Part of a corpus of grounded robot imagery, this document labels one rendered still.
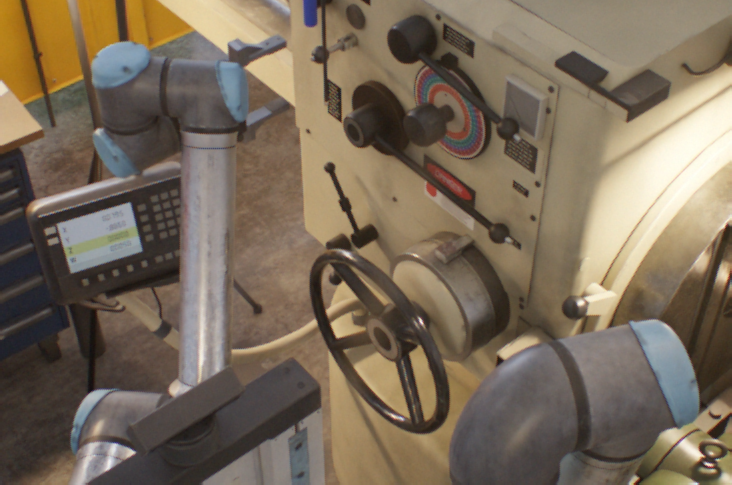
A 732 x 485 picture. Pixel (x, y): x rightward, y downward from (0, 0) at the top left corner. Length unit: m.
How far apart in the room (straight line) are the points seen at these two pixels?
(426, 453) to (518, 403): 1.64
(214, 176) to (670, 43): 0.71
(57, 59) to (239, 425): 3.38
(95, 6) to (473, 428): 3.60
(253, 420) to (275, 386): 0.05
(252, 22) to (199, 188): 1.29
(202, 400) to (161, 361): 2.49
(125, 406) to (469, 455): 0.86
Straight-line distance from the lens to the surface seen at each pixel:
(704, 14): 1.82
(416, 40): 1.83
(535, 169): 1.81
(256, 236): 4.10
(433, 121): 1.84
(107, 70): 1.74
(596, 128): 1.69
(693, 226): 1.98
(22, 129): 3.17
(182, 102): 1.73
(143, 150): 1.82
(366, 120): 2.03
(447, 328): 2.03
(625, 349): 1.18
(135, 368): 3.74
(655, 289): 1.99
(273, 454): 1.40
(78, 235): 2.40
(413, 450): 2.82
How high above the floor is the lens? 2.86
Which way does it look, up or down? 43 degrees down
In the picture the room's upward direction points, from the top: straight up
